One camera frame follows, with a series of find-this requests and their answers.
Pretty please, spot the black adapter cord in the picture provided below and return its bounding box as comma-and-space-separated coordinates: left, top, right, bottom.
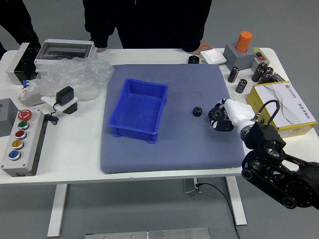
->
43, 101, 60, 125

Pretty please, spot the black cylindrical capacitor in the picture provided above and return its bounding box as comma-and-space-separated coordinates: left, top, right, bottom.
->
235, 78, 248, 94

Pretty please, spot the small black electronic module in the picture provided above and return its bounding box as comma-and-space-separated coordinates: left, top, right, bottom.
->
271, 72, 286, 83

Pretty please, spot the grey five-button control box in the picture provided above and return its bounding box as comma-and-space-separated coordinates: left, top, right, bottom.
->
0, 109, 48, 177

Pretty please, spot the black power adapter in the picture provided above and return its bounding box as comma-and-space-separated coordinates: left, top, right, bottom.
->
55, 86, 75, 106

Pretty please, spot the blue-grey mat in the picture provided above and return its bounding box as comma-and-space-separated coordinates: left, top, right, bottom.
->
100, 64, 247, 175

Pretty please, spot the orange cylinder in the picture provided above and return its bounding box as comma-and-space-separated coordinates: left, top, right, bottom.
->
235, 30, 253, 53

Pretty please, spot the clear plastic bag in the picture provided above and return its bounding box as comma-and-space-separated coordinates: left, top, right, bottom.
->
24, 56, 115, 102

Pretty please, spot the white table leg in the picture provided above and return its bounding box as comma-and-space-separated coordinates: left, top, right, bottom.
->
46, 184, 68, 238
224, 177, 248, 226

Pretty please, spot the grey block holder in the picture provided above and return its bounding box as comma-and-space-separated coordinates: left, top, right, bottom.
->
223, 42, 259, 71

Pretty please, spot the white red-button switch box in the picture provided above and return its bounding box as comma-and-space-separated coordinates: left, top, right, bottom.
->
250, 47, 270, 72

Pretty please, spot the grey clear-lid distribution box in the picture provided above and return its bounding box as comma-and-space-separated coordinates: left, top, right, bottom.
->
34, 38, 98, 69

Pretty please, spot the grey under-table box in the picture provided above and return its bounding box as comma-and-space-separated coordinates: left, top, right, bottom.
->
182, 178, 203, 194

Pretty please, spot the person's left hand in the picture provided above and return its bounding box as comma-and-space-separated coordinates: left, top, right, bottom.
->
191, 40, 214, 55

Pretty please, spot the grey metal plate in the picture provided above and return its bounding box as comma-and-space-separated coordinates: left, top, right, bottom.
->
84, 227, 210, 239

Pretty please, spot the white wall switch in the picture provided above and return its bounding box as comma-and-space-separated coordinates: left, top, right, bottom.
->
200, 48, 228, 66

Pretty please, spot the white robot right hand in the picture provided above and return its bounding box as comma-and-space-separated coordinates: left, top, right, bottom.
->
208, 98, 255, 133

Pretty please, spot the white circuit breaker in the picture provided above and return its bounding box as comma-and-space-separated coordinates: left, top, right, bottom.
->
16, 79, 44, 108

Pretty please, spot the yellow and white carton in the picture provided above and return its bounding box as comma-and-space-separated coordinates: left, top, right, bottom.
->
246, 81, 319, 139

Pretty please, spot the white flat bracket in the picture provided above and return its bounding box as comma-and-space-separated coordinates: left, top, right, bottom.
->
40, 96, 79, 116

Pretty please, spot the person in dark clothes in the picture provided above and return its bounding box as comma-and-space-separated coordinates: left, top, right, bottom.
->
0, 0, 42, 54

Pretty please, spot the big black gear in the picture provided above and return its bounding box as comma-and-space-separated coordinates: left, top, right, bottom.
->
208, 104, 226, 122

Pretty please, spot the black power cable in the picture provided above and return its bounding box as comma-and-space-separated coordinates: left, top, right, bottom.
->
195, 183, 241, 239

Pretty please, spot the blue plastic box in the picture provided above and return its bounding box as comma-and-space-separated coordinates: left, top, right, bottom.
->
107, 78, 169, 145

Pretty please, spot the grey square box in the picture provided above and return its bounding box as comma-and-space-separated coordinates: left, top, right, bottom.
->
0, 98, 20, 138

